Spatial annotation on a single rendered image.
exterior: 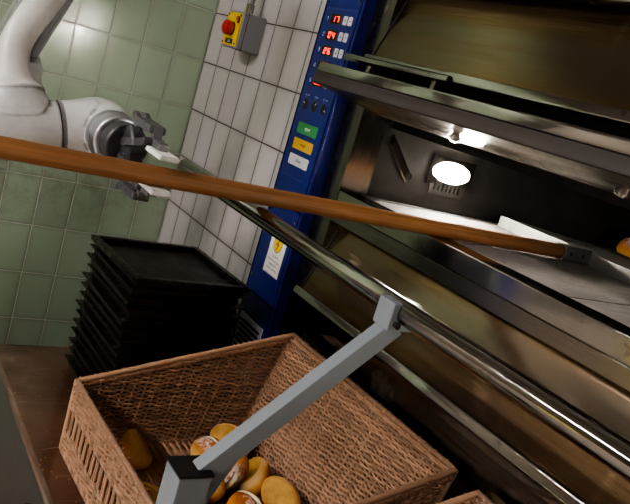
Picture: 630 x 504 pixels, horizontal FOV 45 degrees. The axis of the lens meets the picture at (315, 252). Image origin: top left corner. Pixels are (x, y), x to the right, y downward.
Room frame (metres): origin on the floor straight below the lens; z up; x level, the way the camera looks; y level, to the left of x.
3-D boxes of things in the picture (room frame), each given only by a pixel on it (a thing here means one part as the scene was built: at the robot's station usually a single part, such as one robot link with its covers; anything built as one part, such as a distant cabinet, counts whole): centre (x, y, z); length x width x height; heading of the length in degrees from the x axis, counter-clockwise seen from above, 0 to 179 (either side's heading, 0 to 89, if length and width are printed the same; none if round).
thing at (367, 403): (1.26, 0.02, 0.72); 0.56 x 0.49 x 0.28; 37
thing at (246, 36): (2.14, 0.36, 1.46); 0.10 x 0.07 x 0.10; 35
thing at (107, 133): (1.24, 0.34, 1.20); 0.09 x 0.07 x 0.08; 34
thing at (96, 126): (1.30, 0.38, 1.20); 0.09 x 0.06 x 0.09; 124
